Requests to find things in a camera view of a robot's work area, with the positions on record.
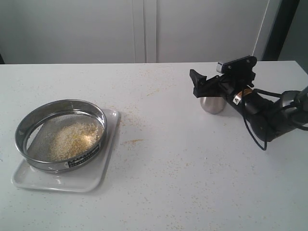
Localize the stainless steel cup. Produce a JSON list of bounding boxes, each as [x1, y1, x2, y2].
[[200, 97, 226, 115]]

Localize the white rectangular tray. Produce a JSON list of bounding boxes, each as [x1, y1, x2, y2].
[[11, 109, 121, 193]]

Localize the round steel mesh sieve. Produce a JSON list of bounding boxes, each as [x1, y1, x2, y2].
[[15, 99, 107, 173]]

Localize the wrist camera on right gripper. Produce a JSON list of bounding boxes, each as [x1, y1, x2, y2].
[[216, 56, 257, 74]]

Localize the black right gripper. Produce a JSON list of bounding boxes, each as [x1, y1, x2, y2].
[[189, 69, 256, 98]]

